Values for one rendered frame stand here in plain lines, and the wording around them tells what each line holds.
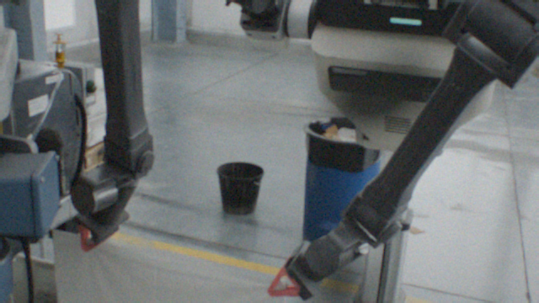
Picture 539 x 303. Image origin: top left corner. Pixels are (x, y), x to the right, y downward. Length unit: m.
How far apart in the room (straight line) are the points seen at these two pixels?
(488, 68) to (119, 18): 0.51
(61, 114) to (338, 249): 0.64
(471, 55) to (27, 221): 0.59
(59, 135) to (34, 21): 5.73
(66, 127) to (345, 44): 0.60
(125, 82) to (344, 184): 2.37
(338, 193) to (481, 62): 2.55
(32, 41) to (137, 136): 5.97
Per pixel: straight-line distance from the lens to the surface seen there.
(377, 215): 0.97
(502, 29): 0.75
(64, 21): 8.00
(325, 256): 0.94
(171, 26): 9.83
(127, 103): 1.01
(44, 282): 1.82
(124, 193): 1.13
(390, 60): 1.25
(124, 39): 0.94
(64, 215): 1.35
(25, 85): 1.19
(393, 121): 1.40
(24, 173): 0.83
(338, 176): 3.23
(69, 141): 1.32
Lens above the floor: 1.60
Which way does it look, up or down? 19 degrees down
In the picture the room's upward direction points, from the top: 3 degrees clockwise
